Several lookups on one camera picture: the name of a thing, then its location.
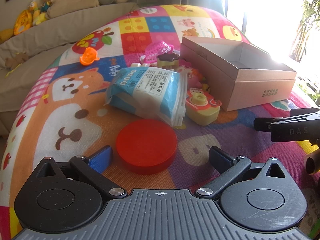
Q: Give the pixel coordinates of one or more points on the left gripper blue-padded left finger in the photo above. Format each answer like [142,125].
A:
[90,169]

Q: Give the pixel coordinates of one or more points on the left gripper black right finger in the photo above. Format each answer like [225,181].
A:
[231,170]

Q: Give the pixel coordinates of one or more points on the red round lid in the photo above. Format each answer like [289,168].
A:
[146,146]

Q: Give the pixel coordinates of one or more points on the yellow toy camera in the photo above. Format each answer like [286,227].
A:
[201,107]

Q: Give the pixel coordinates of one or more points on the pink pig toy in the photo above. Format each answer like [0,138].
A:
[194,77]

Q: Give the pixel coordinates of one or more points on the blue white wipes packet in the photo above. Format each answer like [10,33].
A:
[150,93]

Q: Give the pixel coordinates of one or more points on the orange toy strainer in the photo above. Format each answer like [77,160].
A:
[89,56]

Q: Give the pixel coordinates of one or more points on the pink toy basket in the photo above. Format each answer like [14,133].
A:
[155,49]

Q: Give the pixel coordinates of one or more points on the small white drink bottle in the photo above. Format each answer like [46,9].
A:
[140,65]

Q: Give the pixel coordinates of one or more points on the chocolate pudding toy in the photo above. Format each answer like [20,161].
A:
[168,61]

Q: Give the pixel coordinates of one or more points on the right gloved hand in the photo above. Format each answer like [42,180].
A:
[312,162]

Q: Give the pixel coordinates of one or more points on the pink cardboard box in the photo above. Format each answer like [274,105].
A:
[239,74]

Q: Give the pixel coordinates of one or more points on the colourful cartoon play mat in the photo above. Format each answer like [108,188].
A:
[165,123]

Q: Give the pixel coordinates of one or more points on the beige sofa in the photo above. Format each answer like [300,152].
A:
[43,44]

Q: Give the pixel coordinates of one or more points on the brown plush toy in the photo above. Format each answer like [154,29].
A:
[12,63]

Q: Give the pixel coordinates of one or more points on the yellow pillow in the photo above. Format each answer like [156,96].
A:
[5,35]

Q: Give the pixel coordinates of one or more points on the yellow duck plush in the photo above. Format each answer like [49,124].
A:
[37,16]

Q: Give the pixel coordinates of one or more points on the yellow orange cushion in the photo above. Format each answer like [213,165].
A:
[23,22]

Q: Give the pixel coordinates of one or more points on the beige folded blanket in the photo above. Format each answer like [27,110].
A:
[62,7]

